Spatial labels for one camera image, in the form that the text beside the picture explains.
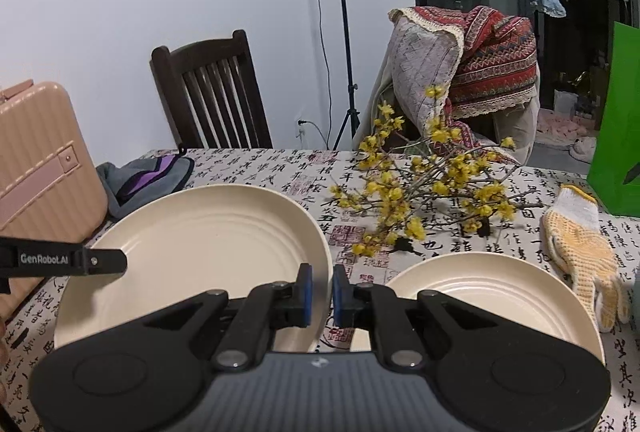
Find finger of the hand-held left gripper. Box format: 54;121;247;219
82;248;128;276

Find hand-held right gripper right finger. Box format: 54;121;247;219
333;264;502;374

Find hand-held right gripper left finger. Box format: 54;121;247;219
142;263;314;374

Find cream plate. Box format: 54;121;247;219
350;252;601;358
52;184;332;355

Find grey purple pouch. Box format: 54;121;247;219
96;155;195;219

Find pink ribbed suitcase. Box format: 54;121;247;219
0;81;109;330

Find yellow flower branches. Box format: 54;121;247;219
327;84;546;258

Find dark wooden chair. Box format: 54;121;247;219
150;29;273;150

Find beige chair cover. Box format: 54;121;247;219
367;62;541;165

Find yellow dotted work glove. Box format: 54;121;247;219
542;184;630;333

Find red patterned blanket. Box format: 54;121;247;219
389;5;538;163

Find green paper bag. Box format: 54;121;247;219
586;22;640;217

